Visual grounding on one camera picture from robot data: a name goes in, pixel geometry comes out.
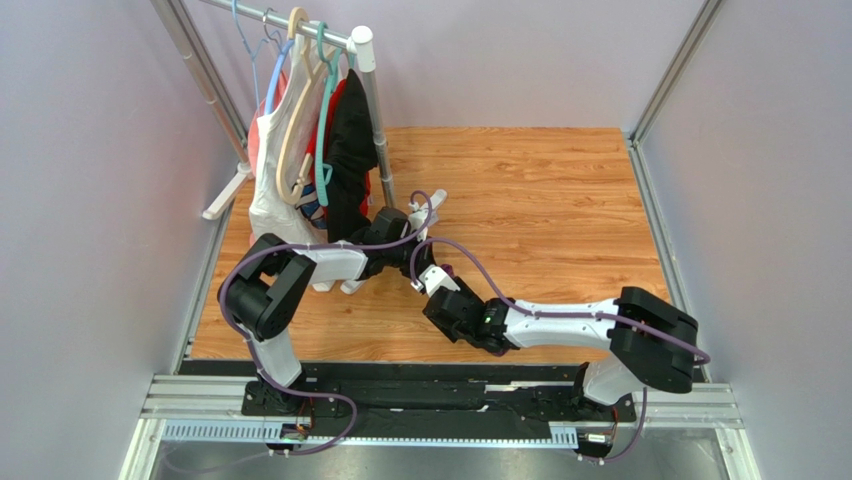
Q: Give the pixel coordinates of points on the black garment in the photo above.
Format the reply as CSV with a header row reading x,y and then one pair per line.
x,y
351,154

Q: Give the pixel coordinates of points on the white grey clothes rack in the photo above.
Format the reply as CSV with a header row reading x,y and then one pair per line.
x,y
358,46

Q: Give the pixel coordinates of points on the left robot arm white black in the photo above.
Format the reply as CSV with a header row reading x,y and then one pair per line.
x,y
262,294

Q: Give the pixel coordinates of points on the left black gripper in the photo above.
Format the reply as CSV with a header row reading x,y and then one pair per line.
x,y
425,256

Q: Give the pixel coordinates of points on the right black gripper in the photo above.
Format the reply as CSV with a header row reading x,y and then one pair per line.
x,y
460,313

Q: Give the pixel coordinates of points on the slotted cable duct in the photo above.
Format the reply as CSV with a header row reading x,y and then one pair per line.
x,y
275,433

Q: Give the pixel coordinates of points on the aluminium frame rail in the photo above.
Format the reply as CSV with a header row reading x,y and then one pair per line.
x,y
708,405

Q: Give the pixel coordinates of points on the teal plastic hanger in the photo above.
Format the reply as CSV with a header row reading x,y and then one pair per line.
x,y
322,171

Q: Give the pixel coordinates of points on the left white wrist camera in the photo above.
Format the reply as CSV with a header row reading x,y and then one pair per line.
x,y
421,219

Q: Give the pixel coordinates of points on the light blue wire hanger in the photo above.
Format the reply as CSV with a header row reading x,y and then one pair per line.
x,y
253,52

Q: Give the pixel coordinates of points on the blue plastic hanger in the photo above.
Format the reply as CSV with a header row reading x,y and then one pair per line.
x,y
275,80

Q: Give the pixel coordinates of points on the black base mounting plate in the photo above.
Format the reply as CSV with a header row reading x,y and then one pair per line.
x,y
442,399

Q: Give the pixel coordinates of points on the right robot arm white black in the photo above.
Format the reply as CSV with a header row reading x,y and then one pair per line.
x,y
651,343

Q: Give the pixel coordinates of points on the white tank top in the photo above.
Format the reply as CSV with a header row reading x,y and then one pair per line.
x,y
279,142

